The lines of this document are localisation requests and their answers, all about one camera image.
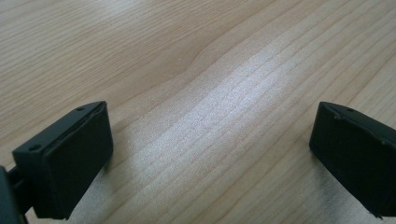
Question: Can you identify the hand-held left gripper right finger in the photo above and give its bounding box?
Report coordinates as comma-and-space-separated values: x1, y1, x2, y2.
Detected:
308, 101, 396, 219

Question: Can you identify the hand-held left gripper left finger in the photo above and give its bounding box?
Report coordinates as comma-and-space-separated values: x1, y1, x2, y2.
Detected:
11, 100, 114, 221

